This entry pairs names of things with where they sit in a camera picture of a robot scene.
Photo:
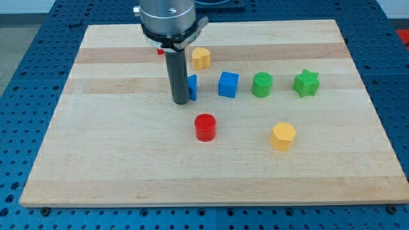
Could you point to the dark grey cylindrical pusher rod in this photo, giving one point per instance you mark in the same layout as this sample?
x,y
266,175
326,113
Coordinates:
x,y
178,79

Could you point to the red cylinder block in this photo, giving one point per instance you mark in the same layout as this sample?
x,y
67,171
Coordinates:
x,y
205,127

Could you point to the green star block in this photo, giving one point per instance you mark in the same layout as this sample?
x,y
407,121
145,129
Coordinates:
x,y
306,83

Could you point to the blue triangular block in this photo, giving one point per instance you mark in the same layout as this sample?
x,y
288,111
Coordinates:
x,y
192,84

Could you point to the yellow heart block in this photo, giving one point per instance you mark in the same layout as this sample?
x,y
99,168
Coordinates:
x,y
201,58

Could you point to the blue cube block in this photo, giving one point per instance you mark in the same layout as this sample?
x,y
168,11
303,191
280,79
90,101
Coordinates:
x,y
228,84

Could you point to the green cylinder block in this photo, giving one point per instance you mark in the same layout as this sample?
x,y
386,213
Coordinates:
x,y
261,84

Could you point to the light wooden board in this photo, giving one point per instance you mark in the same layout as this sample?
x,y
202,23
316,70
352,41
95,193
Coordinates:
x,y
116,138

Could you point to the yellow hexagon block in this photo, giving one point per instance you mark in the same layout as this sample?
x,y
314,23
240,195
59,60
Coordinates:
x,y
282,136

